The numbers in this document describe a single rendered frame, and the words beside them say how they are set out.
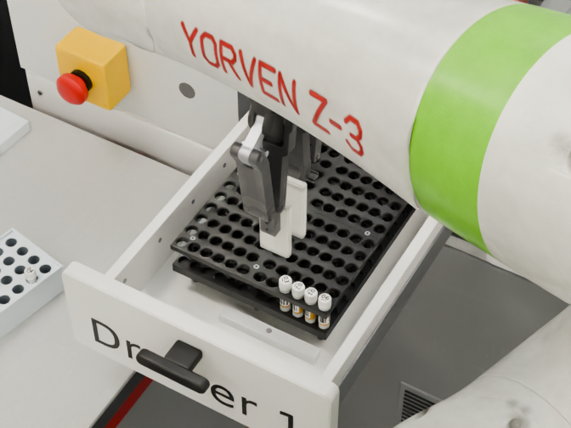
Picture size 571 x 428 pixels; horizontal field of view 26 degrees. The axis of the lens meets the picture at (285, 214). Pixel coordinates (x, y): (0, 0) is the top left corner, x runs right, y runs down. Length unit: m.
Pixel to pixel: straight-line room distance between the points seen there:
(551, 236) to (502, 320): 0.91
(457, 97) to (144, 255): 0.74
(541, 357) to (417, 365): 0.66
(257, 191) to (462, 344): 0.53
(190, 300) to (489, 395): 0.46
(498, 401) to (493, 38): 0.38
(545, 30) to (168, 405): 0.99
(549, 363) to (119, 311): 0.45
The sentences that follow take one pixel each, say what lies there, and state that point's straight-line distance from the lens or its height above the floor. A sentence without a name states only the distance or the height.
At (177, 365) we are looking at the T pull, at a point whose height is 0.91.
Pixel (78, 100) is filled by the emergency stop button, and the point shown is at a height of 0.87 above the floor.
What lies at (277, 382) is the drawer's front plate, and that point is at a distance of 1.10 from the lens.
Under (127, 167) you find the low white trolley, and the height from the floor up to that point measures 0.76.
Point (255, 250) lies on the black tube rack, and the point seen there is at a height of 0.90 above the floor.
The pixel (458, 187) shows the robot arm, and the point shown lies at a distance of 0.54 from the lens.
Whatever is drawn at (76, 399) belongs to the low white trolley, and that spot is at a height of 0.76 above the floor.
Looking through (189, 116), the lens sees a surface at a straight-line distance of 1.45.
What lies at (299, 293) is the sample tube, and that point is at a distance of 1.17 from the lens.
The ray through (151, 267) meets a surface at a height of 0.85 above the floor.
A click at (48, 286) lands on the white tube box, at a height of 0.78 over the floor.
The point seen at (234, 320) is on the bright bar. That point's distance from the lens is 1.23.
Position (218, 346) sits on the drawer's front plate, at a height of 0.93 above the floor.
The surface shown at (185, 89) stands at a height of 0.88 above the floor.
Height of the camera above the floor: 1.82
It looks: 47 degrees down
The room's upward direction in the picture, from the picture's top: straight up
